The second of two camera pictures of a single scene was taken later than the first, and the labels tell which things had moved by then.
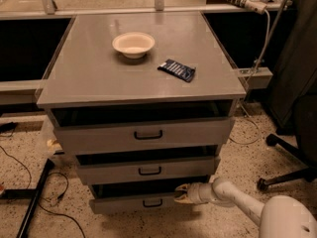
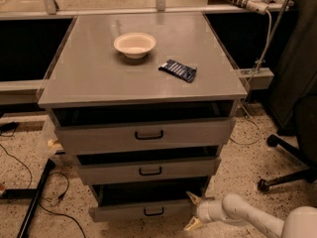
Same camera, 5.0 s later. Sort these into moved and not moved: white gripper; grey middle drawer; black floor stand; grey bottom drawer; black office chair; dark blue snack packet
Moved: grey bottom drawer; white gripper
Not moved: black office chair; black floor stand; grey middle drawer; dark blue snack packet
